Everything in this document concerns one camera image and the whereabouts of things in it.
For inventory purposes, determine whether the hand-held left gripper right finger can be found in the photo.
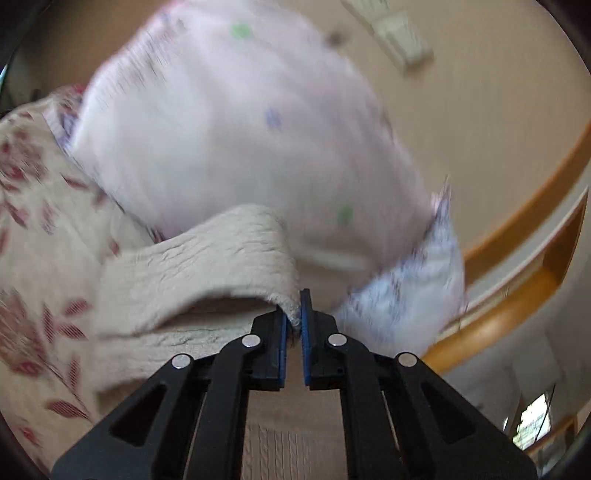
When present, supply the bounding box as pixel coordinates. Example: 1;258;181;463
300;289;539;480

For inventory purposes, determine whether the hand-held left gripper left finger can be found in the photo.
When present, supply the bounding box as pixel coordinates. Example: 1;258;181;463
52;308;289;480

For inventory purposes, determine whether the beige cable knit sweater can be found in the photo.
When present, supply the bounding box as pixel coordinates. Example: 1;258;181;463
92;204;352;480

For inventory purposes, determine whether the blue white lavender print pillow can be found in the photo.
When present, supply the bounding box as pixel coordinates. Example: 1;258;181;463
332;185;469;358

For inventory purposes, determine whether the wooden headboard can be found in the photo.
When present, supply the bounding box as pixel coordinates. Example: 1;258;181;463
422;129;591;374

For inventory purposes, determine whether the pink white floral pillow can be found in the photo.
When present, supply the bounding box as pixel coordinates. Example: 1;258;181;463
51;0;444;278

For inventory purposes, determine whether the bright window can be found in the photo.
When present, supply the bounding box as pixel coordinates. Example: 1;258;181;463
512;388;559;448

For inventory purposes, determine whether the red floral bedspread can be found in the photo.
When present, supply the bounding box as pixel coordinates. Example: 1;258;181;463
0;85;158;472

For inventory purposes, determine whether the white wall fixture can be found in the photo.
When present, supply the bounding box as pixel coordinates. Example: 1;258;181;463
342;0;435;70

